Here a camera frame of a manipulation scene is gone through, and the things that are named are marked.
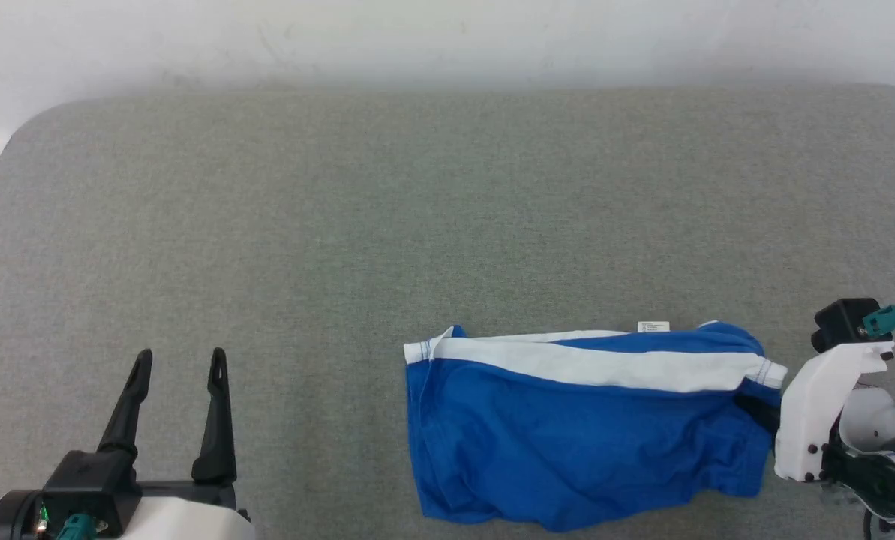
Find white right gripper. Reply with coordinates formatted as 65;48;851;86
734;340;895;482

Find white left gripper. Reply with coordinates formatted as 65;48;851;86
97;346;257;540

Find blue shorts with white stripe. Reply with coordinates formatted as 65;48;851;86
404;320;788;533

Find teal cable connector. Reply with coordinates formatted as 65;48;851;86
54;513;110;540
861;299;895;338

